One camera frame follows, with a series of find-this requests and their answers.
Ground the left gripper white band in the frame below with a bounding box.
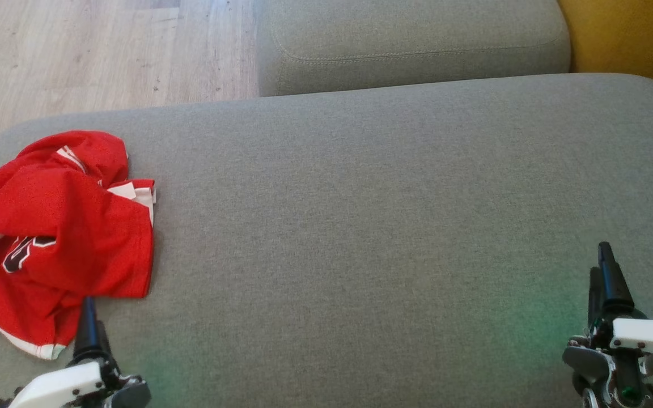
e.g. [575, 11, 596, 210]
[8, 296, 122, 408]

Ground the red Bulls jersey top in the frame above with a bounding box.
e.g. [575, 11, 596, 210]
[0, 130, 132, 361]

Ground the wide grey sofa seat cushion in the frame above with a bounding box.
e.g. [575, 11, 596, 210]
[0, 73, 653, 408]

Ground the large yellow sofa back cushion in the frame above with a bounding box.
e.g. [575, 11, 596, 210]
[557, 0, 653, 103]

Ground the narrow grey sofa seat cushion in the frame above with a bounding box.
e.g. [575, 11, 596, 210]
[257, 0, 572, 97]

